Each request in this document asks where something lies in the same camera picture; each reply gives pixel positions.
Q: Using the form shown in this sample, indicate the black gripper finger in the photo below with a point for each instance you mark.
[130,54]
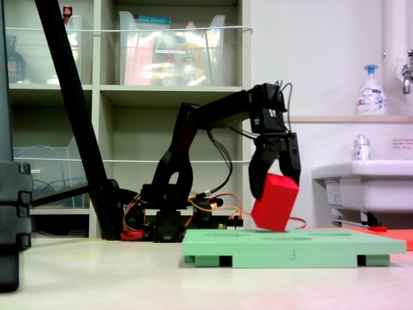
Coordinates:
[259,174]
[293,158]

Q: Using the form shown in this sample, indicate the red square block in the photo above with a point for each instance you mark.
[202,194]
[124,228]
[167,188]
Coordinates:
[274,206]

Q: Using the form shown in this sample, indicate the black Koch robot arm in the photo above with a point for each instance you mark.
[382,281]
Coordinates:
[180,151]

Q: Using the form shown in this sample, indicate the small circuit board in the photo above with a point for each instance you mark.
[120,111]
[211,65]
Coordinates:
[232,226]

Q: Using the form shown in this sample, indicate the small clear sanitizer bottle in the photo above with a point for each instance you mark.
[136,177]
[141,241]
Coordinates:
[361,150]

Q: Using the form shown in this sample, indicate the black table clamp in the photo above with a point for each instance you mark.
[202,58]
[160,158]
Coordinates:
[203,216]

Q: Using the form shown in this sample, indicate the green board with holes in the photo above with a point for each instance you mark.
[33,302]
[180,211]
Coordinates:
[290,248]

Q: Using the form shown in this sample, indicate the white sink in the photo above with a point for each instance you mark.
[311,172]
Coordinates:
[371,187]

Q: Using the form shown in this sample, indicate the white pump soap bottle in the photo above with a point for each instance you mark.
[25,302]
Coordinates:
[370,97]

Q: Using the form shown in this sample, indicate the small red piece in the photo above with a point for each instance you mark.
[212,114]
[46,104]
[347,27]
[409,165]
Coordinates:
[378,229]

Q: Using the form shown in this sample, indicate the pink capped bottle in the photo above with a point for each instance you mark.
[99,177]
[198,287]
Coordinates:
[191,55]

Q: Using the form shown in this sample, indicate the large clear plastic bin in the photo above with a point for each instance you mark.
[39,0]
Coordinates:
[171,58]

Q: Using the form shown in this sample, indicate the red flat mat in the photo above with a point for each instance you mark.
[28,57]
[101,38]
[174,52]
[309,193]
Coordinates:
[400,237]

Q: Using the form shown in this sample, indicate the chrome faucet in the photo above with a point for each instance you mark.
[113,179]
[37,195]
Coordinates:
[407,77]

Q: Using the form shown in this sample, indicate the beige shelf unit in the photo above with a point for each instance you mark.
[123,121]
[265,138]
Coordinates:
[135,92]

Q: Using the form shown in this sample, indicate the pink folder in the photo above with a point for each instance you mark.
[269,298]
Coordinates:
[137,64]

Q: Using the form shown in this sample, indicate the small brown bottle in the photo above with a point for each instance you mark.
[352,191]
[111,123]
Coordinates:
[67,13]

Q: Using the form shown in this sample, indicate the clear plastic container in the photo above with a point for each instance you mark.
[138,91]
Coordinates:
[32,55]

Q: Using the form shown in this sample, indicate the dark glass bottle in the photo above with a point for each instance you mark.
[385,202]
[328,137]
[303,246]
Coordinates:
[14,64]

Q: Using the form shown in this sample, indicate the red printed wall notice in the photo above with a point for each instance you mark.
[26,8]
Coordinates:
[403,143]

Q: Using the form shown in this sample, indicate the dark grey post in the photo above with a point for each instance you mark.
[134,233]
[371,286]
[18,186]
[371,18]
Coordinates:
[6,80]

